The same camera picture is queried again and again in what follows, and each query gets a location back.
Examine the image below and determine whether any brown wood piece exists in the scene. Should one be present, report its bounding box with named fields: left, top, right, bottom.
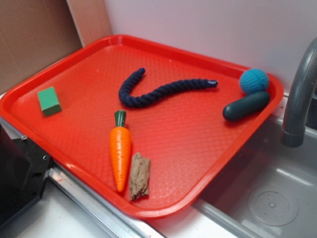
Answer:
left=129, top=152, right=151, bottom=201

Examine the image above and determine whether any red plastic tray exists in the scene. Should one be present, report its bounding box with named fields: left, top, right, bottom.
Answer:
left=0, top=35, right=284, bottom=220

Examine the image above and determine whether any orange toy carrot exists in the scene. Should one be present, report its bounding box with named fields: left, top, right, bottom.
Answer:
left=109, top=110, right=132, bottom=192

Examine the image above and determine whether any blue crocheted ball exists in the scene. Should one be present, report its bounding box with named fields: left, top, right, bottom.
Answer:
left=239, top=68, right=269, bottom=95

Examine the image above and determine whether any grey toy faucet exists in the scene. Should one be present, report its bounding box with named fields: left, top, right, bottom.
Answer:
left=281, top=39, right=317, bottom=147

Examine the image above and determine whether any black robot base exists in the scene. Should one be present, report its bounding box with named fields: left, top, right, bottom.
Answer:
left=0, top=126, right=52, bottom=230

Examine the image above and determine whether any brown cardboard panel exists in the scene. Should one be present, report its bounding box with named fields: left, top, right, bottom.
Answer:
left=0, top=0, right=112, bottom=93

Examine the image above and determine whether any grey toy sink basin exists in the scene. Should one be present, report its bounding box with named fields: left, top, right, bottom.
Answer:
left=152, top=117, right=317, bottom=238

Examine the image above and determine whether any dark green capsule toy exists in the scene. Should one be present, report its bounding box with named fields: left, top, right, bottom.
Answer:
left=222, top=91, right=270, bottom=121

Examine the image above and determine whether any dark blue rope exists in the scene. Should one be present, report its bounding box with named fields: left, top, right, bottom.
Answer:
left=118, top=67, right=219, bottom=109

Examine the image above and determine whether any green wooden block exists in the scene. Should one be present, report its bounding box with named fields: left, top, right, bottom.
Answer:
left=37, top=87, right=62, bottom=117

